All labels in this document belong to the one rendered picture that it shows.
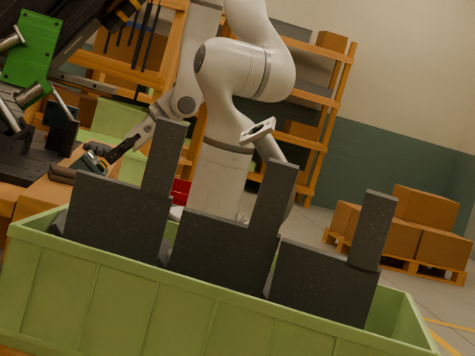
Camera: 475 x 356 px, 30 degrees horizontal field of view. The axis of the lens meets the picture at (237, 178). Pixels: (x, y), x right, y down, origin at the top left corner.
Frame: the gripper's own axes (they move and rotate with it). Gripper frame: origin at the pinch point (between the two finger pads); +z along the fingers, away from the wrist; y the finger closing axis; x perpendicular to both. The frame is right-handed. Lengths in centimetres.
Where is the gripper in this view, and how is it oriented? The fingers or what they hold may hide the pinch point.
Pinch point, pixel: (112, 156)
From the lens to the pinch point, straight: 243.3
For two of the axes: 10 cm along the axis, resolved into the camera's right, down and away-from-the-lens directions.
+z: -7.8, 6.3, 0.2
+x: -6.3, -7.7, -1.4
